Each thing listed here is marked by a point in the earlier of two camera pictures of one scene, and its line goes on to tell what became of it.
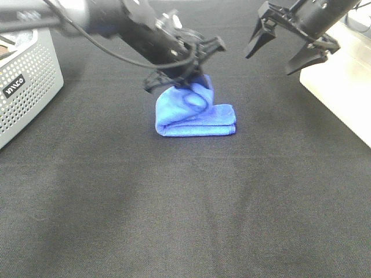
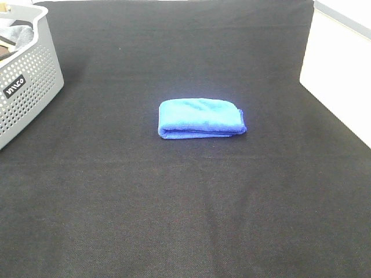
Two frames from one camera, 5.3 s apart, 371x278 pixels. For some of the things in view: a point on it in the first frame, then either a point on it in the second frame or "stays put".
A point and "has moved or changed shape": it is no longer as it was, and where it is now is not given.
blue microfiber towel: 189,110 has moved or changed shape
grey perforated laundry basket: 28,79 stays put
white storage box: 342,81 stays put
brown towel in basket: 3,50 stays put
